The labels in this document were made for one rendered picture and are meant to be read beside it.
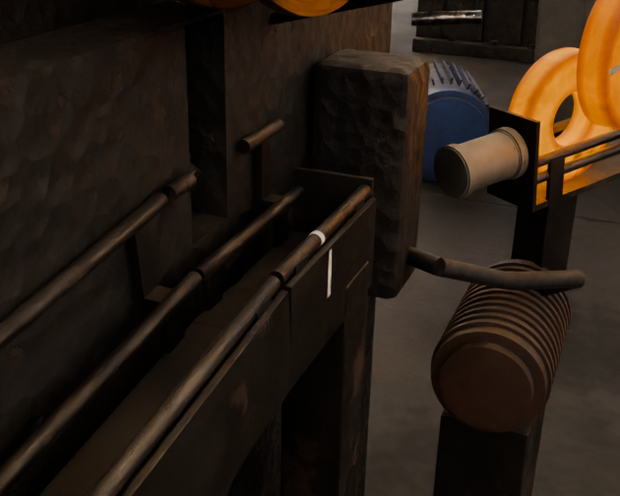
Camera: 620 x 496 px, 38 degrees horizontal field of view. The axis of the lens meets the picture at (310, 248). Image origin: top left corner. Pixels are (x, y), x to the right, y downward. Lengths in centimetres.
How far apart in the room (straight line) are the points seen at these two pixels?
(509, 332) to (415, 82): 28
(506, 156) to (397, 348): 101
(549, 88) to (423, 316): 113
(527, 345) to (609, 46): 31
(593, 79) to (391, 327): 120
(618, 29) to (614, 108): 8
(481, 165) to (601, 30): 19
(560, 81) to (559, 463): 83
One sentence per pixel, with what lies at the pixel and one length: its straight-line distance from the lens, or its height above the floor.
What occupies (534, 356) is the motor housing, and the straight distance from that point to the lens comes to 95.
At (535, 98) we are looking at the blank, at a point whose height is 74.
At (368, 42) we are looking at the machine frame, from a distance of 104.
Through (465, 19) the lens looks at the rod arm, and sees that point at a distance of 69.
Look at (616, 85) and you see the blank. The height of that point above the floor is 78.
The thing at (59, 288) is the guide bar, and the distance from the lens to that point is 54.
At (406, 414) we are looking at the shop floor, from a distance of 174.
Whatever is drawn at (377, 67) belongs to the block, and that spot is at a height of 80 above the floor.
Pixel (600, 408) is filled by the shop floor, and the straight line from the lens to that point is 185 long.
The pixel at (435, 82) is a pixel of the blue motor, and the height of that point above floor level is 32.
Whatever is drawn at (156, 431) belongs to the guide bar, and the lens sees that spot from 50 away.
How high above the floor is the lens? 98
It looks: 24 degrees down
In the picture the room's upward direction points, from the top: 1 degrees clockwise
